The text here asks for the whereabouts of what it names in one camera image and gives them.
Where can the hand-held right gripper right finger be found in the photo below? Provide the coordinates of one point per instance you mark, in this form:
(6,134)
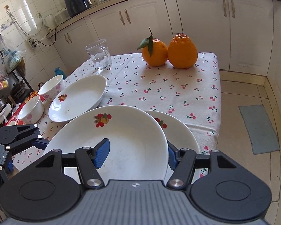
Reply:
(172,156)

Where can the bumpy-top orange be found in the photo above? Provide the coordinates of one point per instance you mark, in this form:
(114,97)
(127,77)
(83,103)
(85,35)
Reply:
(182,51)

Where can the black air fryer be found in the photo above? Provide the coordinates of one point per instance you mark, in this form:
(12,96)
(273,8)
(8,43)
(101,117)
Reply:
(76,3)

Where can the teal thermos flask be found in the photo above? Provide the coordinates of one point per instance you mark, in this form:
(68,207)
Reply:
(59,72)

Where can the white power strip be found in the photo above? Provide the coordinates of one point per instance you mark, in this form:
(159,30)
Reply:
(32,44)

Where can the oval white fruit-print dish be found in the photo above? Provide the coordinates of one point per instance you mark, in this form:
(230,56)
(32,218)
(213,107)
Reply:
(82,96)

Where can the grey floor mat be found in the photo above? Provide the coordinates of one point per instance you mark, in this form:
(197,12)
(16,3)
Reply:
(260,129)

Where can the cherry-print white tablecloth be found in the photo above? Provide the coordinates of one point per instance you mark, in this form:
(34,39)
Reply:
(166,86)

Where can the red printed carton box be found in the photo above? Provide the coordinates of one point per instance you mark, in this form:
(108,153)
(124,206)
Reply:
(13,119)

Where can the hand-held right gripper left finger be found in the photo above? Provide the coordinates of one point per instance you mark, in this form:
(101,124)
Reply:
(102,153)

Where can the white kitchen cabinets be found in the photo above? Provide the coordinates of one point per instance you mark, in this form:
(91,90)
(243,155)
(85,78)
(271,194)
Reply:
(201,28)

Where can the wall suction hook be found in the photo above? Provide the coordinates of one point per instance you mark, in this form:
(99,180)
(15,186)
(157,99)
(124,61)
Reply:
(6,6)

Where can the white electric cooking pot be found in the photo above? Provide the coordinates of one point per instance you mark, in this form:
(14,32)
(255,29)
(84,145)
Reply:
(1,112)

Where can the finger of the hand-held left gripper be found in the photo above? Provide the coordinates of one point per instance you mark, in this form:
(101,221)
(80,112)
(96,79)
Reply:
(41,143)
(10,165)

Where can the white bowl pink flowers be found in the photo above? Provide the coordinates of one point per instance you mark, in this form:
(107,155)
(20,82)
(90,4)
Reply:
(31,111)
(51,88)

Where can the orange with green leaf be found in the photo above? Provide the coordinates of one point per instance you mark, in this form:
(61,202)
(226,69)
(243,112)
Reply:
(154,52)

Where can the white electric kettle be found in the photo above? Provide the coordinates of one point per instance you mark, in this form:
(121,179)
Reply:
(49,21)

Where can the clear glass mug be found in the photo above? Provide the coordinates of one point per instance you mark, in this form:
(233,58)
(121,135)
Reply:
(99,55)

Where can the large white fruit-print plate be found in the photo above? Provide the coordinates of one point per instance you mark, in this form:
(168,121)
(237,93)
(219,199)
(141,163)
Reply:
(126,140)

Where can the clear bag blue print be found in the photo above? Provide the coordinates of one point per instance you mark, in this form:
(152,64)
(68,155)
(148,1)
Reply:
(10,54)

